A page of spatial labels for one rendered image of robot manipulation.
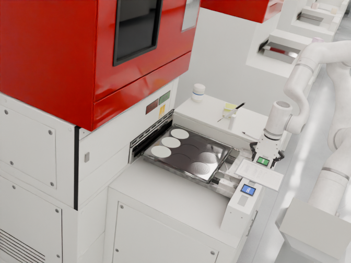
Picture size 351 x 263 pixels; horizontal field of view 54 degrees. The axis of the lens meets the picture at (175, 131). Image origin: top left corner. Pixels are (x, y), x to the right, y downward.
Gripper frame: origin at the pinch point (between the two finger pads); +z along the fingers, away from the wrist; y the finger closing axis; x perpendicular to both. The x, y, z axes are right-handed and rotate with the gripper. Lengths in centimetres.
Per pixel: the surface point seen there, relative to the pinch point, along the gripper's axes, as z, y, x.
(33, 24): -56, -78, -63
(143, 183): 15, -45, -32
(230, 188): 7.5, -8.1, -19.3
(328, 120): 98, 40, 308
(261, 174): 1.0, 2.1, -8.7
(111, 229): 42, -54, -43
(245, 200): 1.6, 0.5, -29.9
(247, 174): 1.0, -3.7, -13.2
